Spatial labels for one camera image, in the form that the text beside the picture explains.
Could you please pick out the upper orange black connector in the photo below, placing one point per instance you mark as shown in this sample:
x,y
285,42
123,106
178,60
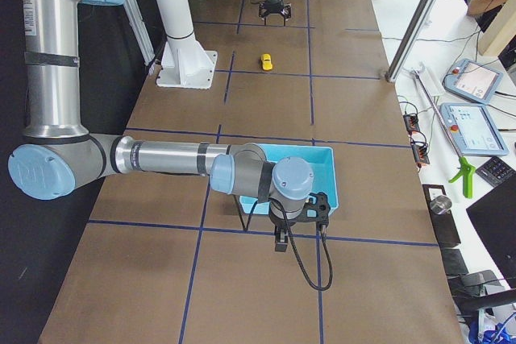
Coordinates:
x,y
411,122

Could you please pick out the teach pendant tablet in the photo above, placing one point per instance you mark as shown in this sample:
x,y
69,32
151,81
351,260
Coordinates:
x,y
472,81
472,129

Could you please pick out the orange black connector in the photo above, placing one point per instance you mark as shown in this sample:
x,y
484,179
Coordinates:
x,y
411,122
420,153

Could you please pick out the green handled reach grabber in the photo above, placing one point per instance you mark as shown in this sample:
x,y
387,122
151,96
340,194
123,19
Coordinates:
x,y
466,170

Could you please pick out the white pillar with base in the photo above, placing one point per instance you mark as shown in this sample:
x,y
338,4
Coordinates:
x,y
185,63

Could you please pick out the aluminium frame post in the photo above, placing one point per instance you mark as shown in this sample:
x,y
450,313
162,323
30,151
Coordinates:
x,y
422,10

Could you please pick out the lower orange black connector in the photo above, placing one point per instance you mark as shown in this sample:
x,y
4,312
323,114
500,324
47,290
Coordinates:
x,y
420,153

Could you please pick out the light blue plastic bin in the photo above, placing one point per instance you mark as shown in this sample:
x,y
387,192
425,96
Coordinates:
x,y
321,159

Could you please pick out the black calculator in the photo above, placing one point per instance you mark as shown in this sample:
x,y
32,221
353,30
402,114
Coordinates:
x,y
495,171

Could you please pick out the silver metal cup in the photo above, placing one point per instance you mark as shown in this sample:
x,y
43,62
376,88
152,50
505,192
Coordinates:
x,y
440,205

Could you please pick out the lower teach pendant tablet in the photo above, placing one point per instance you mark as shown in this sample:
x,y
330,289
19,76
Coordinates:
x,y
472,129

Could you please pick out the black laptop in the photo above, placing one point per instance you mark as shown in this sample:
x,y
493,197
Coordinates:
x,y
493,218

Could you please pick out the cardboard box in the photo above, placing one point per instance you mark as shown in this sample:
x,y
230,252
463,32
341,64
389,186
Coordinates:
x,y
479,7

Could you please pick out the yellow beetle toy car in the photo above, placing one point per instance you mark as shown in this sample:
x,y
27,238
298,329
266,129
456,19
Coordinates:
x,y
266,62

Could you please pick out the upper teach pendant tablet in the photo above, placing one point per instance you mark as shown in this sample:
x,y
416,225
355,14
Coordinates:
x,y
472,81

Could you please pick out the black box under cup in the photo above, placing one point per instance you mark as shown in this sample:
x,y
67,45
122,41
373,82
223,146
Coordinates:
x,y
443,224

